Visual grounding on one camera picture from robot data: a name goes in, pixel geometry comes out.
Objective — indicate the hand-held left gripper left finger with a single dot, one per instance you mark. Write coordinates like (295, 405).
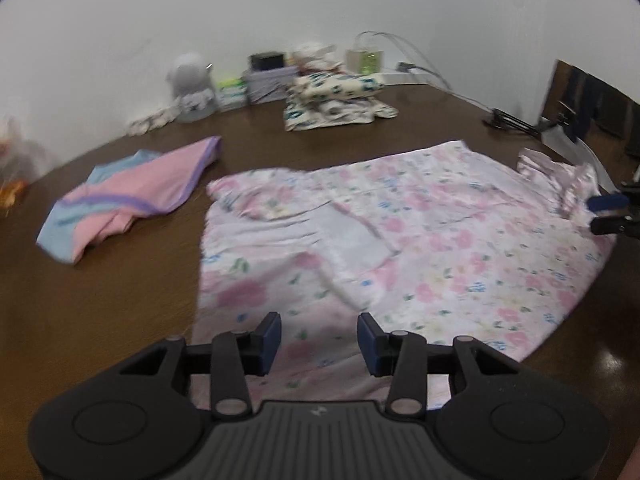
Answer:
(270, 342)

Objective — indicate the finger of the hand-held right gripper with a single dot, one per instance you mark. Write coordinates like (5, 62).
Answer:
(617, 225)
(607, 202)

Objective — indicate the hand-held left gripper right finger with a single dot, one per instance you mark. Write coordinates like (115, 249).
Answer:
(367, 342)

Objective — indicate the pink floral garment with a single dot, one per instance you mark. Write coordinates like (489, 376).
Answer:
(425, 240)

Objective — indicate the pink and blue garment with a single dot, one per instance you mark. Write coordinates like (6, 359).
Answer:
(150, 185)

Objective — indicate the clear plastic bag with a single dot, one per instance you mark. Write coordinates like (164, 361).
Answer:
(570, 147)

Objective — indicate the navy garment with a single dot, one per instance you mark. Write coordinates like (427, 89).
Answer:
(587, 100)

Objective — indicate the wooden chair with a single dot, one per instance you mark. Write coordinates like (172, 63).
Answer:
(565, 85)

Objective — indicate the white power strip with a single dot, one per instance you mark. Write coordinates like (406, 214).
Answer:
(405, 77)

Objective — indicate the small patterned cloth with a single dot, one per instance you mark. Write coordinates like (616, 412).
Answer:
(150, 121)

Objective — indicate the grey storage box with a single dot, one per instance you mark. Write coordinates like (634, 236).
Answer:
(267, 85)

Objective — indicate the cream green flower cloth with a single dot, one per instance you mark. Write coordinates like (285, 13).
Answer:
(330, 87)

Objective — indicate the white charger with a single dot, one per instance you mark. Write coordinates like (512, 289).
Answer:
(381, 61)
(355, 61)

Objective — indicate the green spray bottle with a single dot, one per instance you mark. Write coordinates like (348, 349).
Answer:
(370, 61)

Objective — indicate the white plush toy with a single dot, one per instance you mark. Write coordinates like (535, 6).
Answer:
(190, 77)

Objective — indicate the small black box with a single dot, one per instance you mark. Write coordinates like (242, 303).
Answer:
(266, 61)

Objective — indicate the crumpled white tissue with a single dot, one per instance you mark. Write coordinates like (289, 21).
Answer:
(315, 52)

